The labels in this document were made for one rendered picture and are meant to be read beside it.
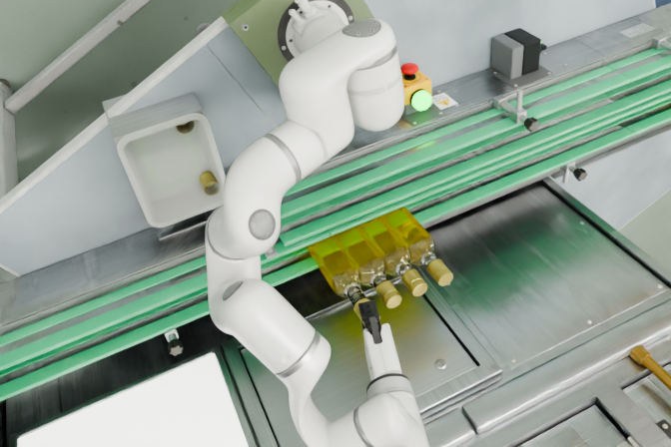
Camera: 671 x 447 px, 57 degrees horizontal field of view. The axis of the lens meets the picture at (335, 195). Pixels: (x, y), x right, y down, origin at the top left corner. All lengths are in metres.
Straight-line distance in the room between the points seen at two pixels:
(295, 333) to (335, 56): 0.39
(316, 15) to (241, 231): 0.49
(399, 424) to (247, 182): 0.40
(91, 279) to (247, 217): 0.59
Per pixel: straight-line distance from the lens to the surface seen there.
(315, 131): 0.88
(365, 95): 0.94
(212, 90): 1.27
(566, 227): 1.59
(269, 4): 1.17
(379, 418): 0.93
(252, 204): 0.81
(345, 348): 1.30
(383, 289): 1.20
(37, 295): 1.37
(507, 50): 1.50
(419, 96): 1.36
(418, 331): 1.31
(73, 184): 1.32
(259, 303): 0.84
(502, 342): 1.34
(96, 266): 1.36
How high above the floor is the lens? 1.86
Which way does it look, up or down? 47 degrees down
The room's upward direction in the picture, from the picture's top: 143 degrees clockwise
